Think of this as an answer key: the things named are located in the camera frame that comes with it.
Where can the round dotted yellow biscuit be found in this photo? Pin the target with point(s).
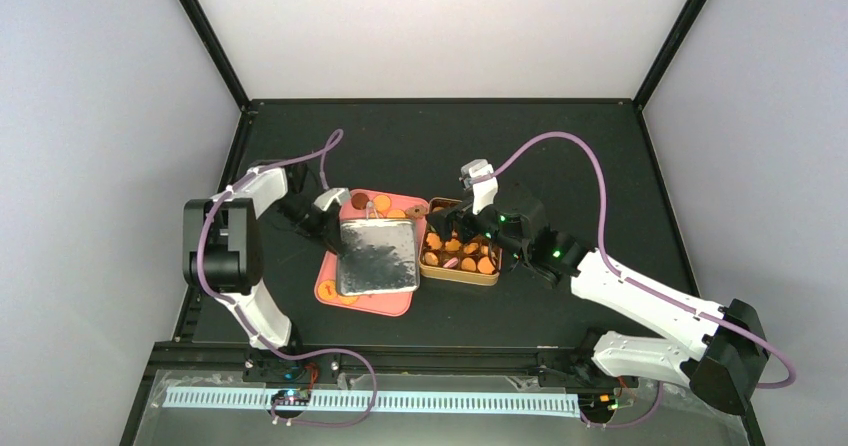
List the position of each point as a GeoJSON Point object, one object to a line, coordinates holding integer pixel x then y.
{"type": "Point", "coordinates": [382, 203]}

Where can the gold cookie tin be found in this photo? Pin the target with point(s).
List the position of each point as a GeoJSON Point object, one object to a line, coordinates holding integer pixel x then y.
{"type": "Point", "coordinates": [457, 262]}

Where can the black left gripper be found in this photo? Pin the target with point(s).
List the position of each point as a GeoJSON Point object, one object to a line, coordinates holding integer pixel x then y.
{"type": "Point", "coordinates": [321, 230]}

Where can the yellow biscuit red cross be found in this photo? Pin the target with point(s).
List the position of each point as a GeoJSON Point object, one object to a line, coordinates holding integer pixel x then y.
{"type": "Point", "coordinates": [326, 291]}

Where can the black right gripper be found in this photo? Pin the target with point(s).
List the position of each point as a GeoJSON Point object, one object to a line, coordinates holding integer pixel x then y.
{"type": "Point", "coordinates": [443, 225]}

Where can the round plain tan cookie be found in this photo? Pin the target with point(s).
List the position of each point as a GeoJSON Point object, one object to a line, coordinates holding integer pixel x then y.
{"type": "Point", "coordinates": [486, 266]}

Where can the white slotted cable duct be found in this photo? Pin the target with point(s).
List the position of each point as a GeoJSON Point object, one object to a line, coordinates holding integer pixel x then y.
{"type": "Point", "coordinates": [435, 402]}

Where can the dark chocolate round cookie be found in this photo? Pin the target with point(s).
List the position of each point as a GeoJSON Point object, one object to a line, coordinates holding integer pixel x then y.
{"type": "Point", "coordinates": [360, 201]}

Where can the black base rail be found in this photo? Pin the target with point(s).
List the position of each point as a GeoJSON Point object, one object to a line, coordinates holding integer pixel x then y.
{"type": "Point", "coordinates": [557, 367]}

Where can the pink plastic tray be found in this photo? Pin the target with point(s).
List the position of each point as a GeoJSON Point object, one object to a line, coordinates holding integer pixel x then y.
{"type": "Point", "coordinates": [392, 305]}

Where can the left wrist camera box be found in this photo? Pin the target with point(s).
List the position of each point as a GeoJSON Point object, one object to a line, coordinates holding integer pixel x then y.
{"type": "Point", "coordinates": [331, 201]}

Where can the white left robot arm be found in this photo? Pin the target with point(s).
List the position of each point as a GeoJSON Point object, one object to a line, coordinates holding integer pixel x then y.
{"type": "Point", "coordinates": [222, 250]}

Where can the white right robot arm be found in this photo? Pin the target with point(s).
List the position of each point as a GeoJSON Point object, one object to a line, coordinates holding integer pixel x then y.
{"type": "Point", "coordinates": [716, 351]}

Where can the silver metal tin lid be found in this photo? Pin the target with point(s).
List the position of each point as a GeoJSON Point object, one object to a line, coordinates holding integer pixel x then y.
{"type": "Point", "coordinates": [378, 256]}

